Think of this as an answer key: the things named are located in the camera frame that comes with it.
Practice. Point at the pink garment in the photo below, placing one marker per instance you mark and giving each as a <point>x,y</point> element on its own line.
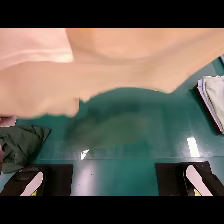
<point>6,120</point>

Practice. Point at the grey folded garment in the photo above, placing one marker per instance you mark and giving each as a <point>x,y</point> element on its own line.
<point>216,96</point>

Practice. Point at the dark green garment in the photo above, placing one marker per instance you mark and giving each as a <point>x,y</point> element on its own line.
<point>20,144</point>

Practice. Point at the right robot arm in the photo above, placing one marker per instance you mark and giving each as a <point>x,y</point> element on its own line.
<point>196,180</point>

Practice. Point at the pale pink T-shirt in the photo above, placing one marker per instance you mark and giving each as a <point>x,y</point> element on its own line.
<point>110,63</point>

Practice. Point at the white folded garment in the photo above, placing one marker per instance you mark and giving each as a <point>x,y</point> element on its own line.
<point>204,96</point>

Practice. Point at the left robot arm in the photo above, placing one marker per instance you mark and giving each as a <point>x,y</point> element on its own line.
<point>33,182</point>

